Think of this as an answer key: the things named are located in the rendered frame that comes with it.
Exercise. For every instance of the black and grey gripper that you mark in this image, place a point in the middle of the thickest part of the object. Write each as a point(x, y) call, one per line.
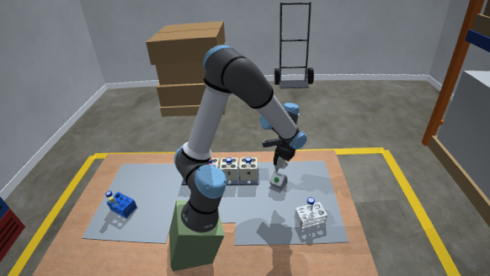
point(283, 152)

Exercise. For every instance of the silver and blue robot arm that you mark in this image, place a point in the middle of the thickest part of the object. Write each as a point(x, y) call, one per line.
point(225, 66)

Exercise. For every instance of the grey flat mat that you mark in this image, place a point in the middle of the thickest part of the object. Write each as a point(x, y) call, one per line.
point(262, 216)

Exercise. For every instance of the white bucket adapter with holes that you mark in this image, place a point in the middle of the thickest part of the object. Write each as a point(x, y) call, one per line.
point(216, 162)
point(248, 172)
point(231, 171)

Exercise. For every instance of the light grey tube rack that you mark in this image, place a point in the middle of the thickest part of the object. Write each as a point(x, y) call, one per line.
point(306, 220)

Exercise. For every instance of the blue tube rack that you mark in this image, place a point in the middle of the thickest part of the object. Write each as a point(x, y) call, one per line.
point(127, 208)

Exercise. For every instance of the grey sloped desk with green button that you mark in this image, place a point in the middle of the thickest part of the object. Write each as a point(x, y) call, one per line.
point(279, 179)

